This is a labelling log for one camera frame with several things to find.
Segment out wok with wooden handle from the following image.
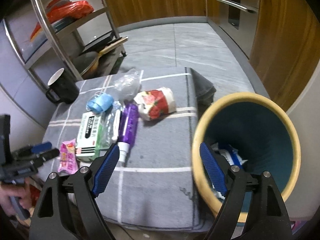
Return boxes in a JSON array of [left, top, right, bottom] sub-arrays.
[[73, 36, 129, 79]]

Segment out stainless steel oven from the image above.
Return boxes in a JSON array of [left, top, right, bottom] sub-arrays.
[[216, 0, 260, 57]]

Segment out wooden cabinets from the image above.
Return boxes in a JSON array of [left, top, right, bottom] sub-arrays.
[[106, 0, 319, 110]]

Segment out grey plaid cloth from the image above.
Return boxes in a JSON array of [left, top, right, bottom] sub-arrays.
[[37, 67, 217, 233]]

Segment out clear plastic bag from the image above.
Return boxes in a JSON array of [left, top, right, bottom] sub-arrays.
[[114, 71, 141, 101]]

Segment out crushed floral paper cup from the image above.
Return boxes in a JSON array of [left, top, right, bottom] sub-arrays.
[[134, 87, 177, 121]]

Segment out yellow rimmed teal trash bin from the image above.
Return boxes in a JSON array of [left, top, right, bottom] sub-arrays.
[[191, 92, 301, 216]]

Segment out stainless steel rack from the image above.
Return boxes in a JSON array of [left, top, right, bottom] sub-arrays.
[[2, 0, 127, 91]]

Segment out person's left hand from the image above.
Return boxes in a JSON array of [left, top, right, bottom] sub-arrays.
[[0, 177, 33, 218]]

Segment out purple spray bottle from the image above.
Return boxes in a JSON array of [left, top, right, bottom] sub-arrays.
[[118, 103, 139, 166]]

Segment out pink snack packet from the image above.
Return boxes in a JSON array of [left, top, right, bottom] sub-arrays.
[[57, 139, 79, 175]]

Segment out clear plastic blister pack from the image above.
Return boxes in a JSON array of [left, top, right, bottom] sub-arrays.
[[100, 101, 123, 150]]

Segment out blue white foil wrapper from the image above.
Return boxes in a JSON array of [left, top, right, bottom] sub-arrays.
[[211, 142, 247, 168]]

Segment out black mug white inside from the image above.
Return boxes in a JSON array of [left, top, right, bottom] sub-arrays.
[[46, 68, 80, 104]]

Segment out green white medicine box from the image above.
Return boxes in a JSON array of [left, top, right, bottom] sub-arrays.
[[75, 112, 105, 163]]

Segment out blue face mask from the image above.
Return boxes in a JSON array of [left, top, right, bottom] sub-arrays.
[[86, 92, 114, 114]]

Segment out red plastic bag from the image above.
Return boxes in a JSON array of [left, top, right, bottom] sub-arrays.
[[45, 0, 94, 23]]

